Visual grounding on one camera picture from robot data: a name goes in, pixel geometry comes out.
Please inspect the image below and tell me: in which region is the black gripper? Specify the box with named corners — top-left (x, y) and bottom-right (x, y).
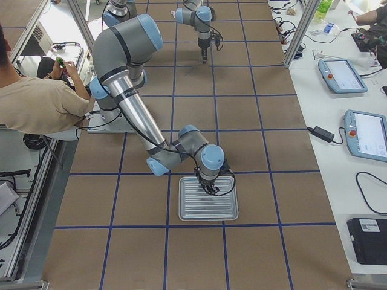
top-left (198, 30), bottom-right (221, 63)
top-left (195, 166), bottom-right (233, 195)

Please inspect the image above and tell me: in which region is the green handled screwdriver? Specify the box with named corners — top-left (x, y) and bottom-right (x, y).
top-left (56, 57), bottom-right (66, 68)

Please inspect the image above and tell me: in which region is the near teach pendant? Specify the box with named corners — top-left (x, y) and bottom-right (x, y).
top-left (344, 110), bottom-right (386, 162)

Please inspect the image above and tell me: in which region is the teach pendant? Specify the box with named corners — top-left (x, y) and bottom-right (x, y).
top-left (318, 59), bottom-right (368, 94)
top-left (344, 110), bottom-right (386, 162)

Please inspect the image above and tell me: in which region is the far teach pendant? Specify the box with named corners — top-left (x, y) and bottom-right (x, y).
top-left (318, 59), bottom-right (368, 94)

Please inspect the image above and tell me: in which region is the black power adapter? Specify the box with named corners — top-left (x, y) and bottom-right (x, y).
top-left (307, 126), bottom-right (334, 143)

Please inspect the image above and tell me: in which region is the person in beige shirt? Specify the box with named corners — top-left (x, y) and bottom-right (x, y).
top-left (1, 32), bottom-right (91, 135)

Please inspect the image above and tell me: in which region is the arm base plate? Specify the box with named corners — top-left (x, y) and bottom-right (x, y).
top-left (87, 109), bottom-right (135, 134)

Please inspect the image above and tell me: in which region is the black laptop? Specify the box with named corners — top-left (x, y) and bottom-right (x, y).
top-left (347, 218), bottom-right (386, 266)

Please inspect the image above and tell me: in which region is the silver ribbed metal tray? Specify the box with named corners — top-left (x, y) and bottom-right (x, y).
top-left (178, 176), bottom-right (239, 221)

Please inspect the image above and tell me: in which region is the aluminium frame post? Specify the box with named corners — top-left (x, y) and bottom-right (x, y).
top-left (283, 0), bottom-right (320, 68)

